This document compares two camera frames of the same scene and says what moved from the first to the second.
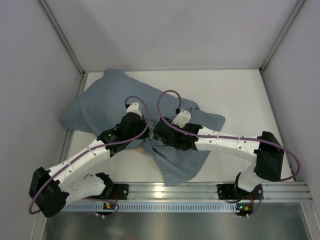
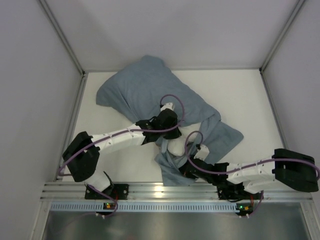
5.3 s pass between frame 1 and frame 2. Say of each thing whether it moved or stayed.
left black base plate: stayed
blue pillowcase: moved
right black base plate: stayed
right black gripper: moved
